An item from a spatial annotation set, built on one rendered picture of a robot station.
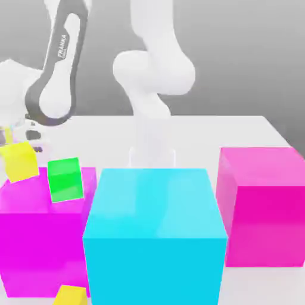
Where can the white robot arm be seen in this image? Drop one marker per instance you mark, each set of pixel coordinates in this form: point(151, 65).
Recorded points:
point(155, 71)

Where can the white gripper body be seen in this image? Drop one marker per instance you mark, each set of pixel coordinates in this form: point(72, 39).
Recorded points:
point(41, 145)

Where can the large cyan box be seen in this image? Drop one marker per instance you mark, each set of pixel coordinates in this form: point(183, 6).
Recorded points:
point(155, 238)

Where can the large pink box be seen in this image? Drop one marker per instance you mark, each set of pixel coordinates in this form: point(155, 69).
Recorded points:
point(266, 224)

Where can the large magenta box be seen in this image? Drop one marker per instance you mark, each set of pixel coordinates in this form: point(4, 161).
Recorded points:
point(35, 250)

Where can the small yellow cube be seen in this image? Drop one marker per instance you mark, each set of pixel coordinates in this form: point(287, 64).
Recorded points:
point(20, 162)
point(70, 296)

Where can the small green cube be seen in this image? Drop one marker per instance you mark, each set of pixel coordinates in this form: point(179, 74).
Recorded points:
point(64, 180)

